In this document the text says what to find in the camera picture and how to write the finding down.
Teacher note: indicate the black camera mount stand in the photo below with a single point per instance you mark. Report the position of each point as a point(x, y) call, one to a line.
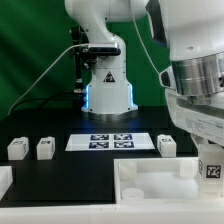
point(80, 56)

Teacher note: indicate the marker sheet with tags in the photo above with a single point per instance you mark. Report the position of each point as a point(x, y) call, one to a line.
point(102, 142)

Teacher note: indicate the white square tabletop part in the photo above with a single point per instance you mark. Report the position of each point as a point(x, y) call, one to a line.
point(162, 179)

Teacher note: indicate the white front fence bar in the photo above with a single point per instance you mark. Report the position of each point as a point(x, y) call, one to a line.
point(165, 213)

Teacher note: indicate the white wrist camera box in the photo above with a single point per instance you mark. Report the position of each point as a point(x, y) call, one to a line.
point(166, 78)

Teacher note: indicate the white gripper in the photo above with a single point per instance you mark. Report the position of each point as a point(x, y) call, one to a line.
point(204, 122)

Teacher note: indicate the white left fence block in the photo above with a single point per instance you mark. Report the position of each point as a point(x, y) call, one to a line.
point(6, 179)

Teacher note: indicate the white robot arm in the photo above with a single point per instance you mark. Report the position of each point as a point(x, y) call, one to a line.
point(192, 30)

